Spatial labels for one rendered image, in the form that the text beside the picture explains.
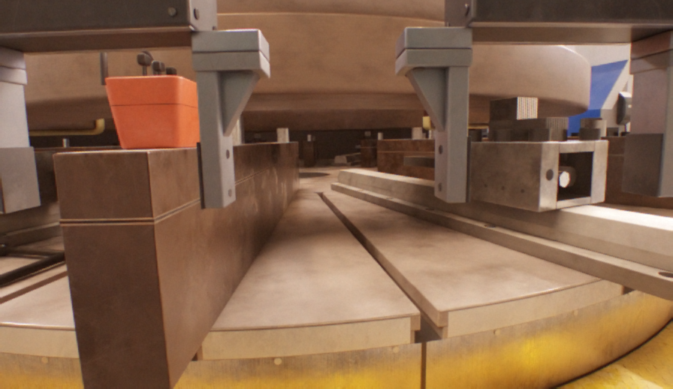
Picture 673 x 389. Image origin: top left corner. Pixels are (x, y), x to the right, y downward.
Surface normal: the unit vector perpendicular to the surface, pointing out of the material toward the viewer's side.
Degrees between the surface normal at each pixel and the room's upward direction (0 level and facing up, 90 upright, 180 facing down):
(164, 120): 97
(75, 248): 90
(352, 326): 90
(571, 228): 71
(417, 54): 90
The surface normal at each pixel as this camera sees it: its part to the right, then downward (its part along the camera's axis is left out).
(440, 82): 0.02, 0.11
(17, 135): 1.00, -0.03
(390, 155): -0.70, 0.10
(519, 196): -0.92, 0.07
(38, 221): 0.93, 0.02
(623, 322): 0.41, 0.10
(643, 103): -1.00, 0.02
